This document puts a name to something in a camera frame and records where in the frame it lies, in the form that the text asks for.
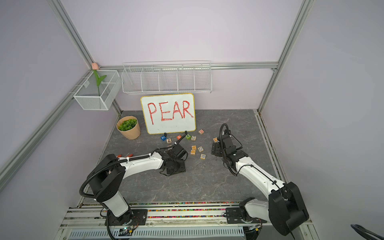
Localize small white wire basket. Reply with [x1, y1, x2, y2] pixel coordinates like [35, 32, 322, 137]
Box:
[74, 70, 122, 111]

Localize black corrugated cable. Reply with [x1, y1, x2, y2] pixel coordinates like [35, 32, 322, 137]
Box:
[79, 153, 151, 199]

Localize whiteboard with PEAR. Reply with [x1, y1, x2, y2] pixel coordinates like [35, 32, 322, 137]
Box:
[141, 93, 197, 135]

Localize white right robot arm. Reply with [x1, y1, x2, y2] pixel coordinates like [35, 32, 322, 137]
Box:
[211, 134, 309, 236]

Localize wooden pot green plant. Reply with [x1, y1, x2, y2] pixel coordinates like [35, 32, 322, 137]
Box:
[117, 116, 141, 140]

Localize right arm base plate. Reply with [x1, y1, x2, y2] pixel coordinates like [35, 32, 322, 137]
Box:
[223, 207, 267, 224]

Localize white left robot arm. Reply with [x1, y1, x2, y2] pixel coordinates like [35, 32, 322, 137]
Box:
[79, 144, 189, 218]

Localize long white wire basket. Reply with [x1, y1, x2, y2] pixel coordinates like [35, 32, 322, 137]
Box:
[122, 61, 213, 95]

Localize orange work glove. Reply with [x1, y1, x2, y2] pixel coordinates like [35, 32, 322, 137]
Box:
[117, 154, 134, 158]

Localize artificial pink tulip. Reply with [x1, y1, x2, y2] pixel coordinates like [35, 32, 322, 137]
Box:
[92, 63, 107, 97]

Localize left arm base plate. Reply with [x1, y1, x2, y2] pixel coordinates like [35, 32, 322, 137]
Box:
[105, 209, 148, 226]

